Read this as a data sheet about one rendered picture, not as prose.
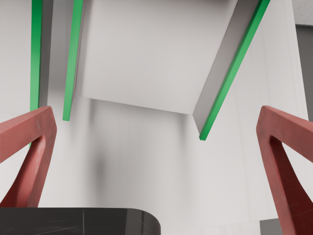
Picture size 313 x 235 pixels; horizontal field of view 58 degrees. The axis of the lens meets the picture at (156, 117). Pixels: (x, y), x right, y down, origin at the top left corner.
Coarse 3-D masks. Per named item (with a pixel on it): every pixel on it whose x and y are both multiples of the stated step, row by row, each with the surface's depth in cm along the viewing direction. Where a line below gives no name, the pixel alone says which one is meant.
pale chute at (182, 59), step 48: (96, 0) 23; (144, 0) 23; (192, 0) 23; (240, 0) 23; (96, 48) 25; (144, 48) 25; (192, 48) 26; (240, 48) 22; (96, 96) 28; (144, 96) 28; (192, 96) 29
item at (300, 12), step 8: (296, 0) 120; (304, 0) 120; (312, 0) 120; (296, 8) 126; (304, 8) 127; (312, 8) 127; (296, 16) 134; (304, 16) 134; (312, 16) 135; (296, 24) 144; (304, 24) 143; (312, 24) 143
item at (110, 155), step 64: (64, 0) 42; (64, 64) 40; (256, 64) 49; (64, 128) 39; (128, 128) 41; (192, 128) 44; (0, 192) 36; (64, 192) 38; (128, 192) 40; (192, 192) 42; (256, 192) 45
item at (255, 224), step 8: (232, 224) 43; (240, 224) 44; (248, 224) 44; (256, 224) 44; (176, 232) 41; (184, 232) 41; (192, 232) 41; (200, 232) 42; (208, 232) 42; (216, 232) 42; (224, 232) 43; (232, 232) 43; (240, 232) 43; (248, 232) 44; (256, 232) 44
